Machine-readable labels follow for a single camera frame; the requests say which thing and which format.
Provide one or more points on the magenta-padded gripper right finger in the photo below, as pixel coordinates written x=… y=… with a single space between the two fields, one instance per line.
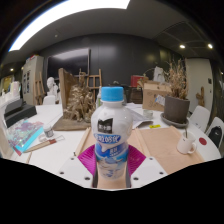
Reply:
x=148 y=168

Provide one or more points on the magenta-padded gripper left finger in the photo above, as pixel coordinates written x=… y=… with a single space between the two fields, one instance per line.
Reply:
x=75 y=168

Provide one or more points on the white drink bottle blue cap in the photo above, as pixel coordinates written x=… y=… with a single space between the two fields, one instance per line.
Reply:
x=111 y=133

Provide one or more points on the yellow tag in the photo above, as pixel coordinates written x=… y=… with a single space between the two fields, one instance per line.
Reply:
x=154 y=126

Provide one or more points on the white mug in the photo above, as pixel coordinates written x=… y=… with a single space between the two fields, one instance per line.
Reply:
x=185 y=145

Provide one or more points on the small white jar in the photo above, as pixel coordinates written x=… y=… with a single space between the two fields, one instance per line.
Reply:
x=48 y=131

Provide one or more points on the grey plant saucer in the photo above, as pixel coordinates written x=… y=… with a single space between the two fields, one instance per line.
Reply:
x=173 y=124

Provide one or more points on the thin wooden stick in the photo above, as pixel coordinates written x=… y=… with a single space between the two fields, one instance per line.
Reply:
x=186 y=133

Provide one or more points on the open newspaper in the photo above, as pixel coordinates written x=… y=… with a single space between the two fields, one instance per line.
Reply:
x=138 y=116

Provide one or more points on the small white cup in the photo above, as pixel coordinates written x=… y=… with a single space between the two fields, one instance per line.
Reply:
x=148 y=114

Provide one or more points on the colourful book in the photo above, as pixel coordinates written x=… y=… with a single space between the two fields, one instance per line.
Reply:
x=25 y=135

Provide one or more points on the brown rocky sculpture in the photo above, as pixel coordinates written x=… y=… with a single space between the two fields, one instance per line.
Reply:
x=80 y=105

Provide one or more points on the dried plant in grey pot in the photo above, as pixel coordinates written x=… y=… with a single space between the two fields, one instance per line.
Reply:
x=176 y=108

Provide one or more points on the brown cardboard box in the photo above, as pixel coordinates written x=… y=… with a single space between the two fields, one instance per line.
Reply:
x=153 y=95

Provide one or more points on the black box stack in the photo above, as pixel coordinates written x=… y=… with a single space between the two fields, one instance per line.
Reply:
x=18 y=113

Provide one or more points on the white plaster bust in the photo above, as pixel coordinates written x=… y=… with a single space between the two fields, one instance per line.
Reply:
x=51 y=86

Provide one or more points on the red box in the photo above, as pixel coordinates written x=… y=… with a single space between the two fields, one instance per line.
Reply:
x=136 y=81

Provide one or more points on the wooden figure sculpture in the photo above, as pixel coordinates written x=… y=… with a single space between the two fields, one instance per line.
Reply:
x=200 y=96

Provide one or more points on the wooden easel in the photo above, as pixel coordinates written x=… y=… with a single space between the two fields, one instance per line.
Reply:
x=94 y=81

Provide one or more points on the tall white plaster statue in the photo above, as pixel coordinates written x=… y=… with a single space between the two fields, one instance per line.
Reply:
x=159 y=74

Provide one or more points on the white cabinet with posters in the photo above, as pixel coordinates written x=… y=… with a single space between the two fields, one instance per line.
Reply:
x=32 y=78

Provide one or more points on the round ceiling downlight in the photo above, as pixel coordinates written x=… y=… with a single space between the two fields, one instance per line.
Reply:
x=182 y=46
x=210 y=46

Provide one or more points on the long ceiling light panel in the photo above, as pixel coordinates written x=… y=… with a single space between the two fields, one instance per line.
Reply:
x=66 y=13

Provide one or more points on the dark wall screen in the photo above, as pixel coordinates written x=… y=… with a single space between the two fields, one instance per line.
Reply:
x=68 y=63

